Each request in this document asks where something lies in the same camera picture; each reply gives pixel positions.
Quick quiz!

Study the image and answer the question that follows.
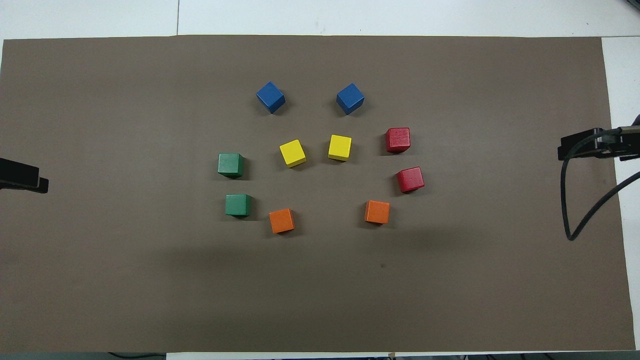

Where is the black floor cable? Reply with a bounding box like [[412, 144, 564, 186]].
[[107, 351, 167, 359]]

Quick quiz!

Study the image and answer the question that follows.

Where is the brown paper table mat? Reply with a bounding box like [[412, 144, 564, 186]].
[[0, 34, 637, 354]]

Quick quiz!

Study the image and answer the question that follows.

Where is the green wooden cube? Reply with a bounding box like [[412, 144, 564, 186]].
[[217, 152, 245, 179], [225, 193, 252, 218]]

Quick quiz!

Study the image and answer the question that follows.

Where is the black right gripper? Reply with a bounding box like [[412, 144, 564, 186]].
[[558, 128, 640, 162]]

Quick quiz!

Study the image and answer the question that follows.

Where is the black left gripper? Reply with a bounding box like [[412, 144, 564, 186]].
[[0, 158, 50, 194]]

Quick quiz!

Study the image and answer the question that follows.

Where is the blue wooden cube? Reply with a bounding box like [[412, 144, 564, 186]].
[[336, 82, 366, 116], [256, 81, 287, 115]]

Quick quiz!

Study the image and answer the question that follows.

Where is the orange wooden cube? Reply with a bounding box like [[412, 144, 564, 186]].
[[364, 200, 391, 225], [269, 208, 296, 235]]

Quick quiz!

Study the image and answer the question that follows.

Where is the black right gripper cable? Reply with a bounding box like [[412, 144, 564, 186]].
[[560, 127, 640, 242]]

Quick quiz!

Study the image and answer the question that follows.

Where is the yellow wooden cube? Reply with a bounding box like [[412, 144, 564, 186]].
[[279, 139, 307, 169], [327, 134, 353, 162]]

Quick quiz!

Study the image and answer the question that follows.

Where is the red wooden cube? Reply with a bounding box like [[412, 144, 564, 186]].
[[396, 166, 426, 194], [385, 127, 411, 154]]

